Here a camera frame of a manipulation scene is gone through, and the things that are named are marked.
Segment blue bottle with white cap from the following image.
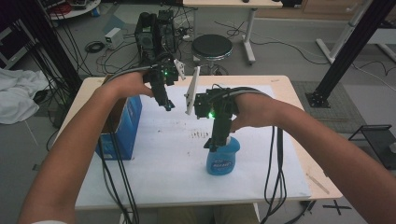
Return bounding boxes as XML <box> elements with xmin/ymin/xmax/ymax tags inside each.
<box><xmin>205</xmin><ymin>135</ymin><xmax>242</xmax><ymax>176</ymax></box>

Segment grey floor mat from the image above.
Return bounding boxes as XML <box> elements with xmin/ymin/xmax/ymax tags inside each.
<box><xmin>291</xmin><ymin>80</ymin><xmax>368</xmax><ymax>135</ymax></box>

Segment round white table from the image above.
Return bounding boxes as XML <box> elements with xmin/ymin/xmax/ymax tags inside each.
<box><xmin>38</xmin><ymin>0</ymin><xmax>102</xmax><ymax>21</ymax></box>

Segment blue cardboard box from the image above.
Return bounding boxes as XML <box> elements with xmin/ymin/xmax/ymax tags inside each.
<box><xmin>94</xmin><ymin>74</ymin><xmax>144</xmax><ymax>161</ymax></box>

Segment black tape cross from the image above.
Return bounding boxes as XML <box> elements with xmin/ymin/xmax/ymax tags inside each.
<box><xmin>321</xmin><ymin>199</ymin><xmax>353</xmax><ymax>217</ymax></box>

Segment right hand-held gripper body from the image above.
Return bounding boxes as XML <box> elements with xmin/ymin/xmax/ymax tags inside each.
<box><xmin>184</xmin><ymin>65</ymin><xmax>241</xmax><ymax>140</ymax></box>

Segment gripper cable bundle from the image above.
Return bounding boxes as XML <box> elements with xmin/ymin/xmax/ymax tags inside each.
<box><xmin>211</xmin><ymin>83</ymin><xmax>288</xmax><ymax>224</ymax></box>
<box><xmin>97</xmin><ymin>63</ymin><xmax>160</xmax><ymax>224</ymax></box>

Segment small white box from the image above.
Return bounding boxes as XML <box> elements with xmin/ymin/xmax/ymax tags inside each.
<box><xmin>104</xmin><ymin>27</ymin><xmax>124</xmax><ymax>50</ymax></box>

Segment pale thin stick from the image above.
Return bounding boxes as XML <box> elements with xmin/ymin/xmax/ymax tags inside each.
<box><xmin>305</xmin><ymin>172</ymin><xmax>331</xmax><ymax>195</ymax></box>

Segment black round stool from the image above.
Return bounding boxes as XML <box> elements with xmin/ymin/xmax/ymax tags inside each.
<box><xmin>191</xmin><ymin>33</ymin><xmax>233</xmax><ymax>76</ymax></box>

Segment coiled black cable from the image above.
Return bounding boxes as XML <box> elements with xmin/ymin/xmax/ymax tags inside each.
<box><xmin>84</xmin><ymin>40</ymin><xmax>106</xmax><ymax>54</ymax></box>

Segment right gripper cable bundle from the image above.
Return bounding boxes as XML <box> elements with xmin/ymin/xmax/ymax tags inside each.
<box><xmin>211</xmin><ymin>83</ymin><xmax>288</xmax><ymax>224</ymax></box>

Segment white cloth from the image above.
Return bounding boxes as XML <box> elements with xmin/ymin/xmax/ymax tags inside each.
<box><xmin>0</xmin><ymin>67</ymin><xmax>50</xmax><ymax>125</ymax></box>

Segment white metal stand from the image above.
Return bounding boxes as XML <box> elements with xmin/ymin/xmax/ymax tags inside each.
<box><xmin>316</xmin><ymin>0</ymin><xmax>373</xmax><ymax>64</ymax></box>

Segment person's left hand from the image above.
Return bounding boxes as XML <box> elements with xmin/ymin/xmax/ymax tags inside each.
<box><xmin>101</xmin><ymin>71</ymin><xmax>155</xmax><ymax>101</ymax></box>

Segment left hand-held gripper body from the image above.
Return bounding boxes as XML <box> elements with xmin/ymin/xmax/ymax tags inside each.
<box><xmin>142</xmin><ymin>58</ymin><xmax>187</xmax><ymax>100</ymax></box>

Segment left gripper cable bundle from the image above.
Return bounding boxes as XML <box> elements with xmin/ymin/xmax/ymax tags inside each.
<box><xmin>97</xmin><ymin>63</ymin><xmax>160</xmax><ymax>224</ymax></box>

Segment person's legs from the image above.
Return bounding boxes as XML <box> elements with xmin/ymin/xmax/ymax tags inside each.
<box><xmin>157</xmin><ymin>203</ymin><xmax>260</xmax><ymax>224</ymax></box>

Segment pale desk with white legs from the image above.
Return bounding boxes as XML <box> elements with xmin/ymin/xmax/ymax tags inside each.
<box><xmin>181</xmin><ymin>0</ymin><xmax>284</xmax><ymax>65</ymax></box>

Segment black metal post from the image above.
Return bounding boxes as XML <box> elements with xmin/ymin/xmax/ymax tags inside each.
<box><xmin>304</xmin><ymin>0</ymin><xmax>396</xmax><ymax>109</ymax></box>
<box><xmin>18</xmin><ymin>0</ymin><xmax>83</xmax><ymax>94</ymax></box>

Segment black wire rack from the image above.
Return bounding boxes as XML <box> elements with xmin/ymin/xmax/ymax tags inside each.
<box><xmin>347</xmin><ymin>124</ymin><xmax>396</xmax><ymax>171</ymax></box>

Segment person's right hand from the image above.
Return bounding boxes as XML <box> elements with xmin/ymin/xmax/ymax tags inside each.
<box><xmin>230</xmin><ymin>91</ymin><xmax>282</xmax><ymax>133</ymax></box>

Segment white table mat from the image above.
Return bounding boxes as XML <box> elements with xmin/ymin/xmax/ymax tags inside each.
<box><xmin>75</xmin><ymin>84</ymin><xmax>312</xmax><ymax>208</ymax></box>

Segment black computer tower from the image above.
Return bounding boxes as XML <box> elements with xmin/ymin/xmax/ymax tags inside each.
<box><xmin>134</xmin><ymin>9</ymin><xmax>179</xmax><ymax>68</ymax></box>

